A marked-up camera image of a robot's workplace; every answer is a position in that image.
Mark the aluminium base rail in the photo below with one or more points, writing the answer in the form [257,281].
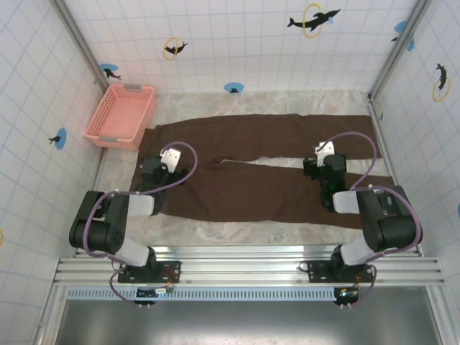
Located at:
[251,266]

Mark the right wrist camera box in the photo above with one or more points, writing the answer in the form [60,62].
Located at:
[327,150]

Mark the brown long pants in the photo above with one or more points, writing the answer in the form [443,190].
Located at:
[251,194]

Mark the blue circle seal sticker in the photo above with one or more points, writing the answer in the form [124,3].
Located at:
[61,138]

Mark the pink plastic basket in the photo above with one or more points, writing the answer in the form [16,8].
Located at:
[118,115]

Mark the aluminium corner post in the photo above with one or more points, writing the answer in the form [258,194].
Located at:
[399,50]
[82,43]

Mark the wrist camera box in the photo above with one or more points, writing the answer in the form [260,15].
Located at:
[171,156]
[327,150]

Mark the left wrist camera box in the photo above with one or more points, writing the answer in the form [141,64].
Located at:
[171,156]

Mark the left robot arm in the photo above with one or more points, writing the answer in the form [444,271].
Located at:
[108,233]

